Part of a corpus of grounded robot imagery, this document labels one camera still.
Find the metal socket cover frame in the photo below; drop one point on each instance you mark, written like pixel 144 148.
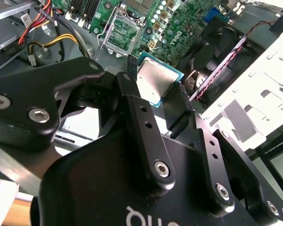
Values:
pixel 107 35

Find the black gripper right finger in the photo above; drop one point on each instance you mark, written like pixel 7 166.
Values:
pixel 217 169

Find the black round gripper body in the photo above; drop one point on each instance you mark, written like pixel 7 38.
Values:
pixel 96 188

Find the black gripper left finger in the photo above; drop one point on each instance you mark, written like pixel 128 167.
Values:
pixel 26 99

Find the silver square CPU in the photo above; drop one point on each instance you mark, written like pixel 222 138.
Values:
pixel 153 80

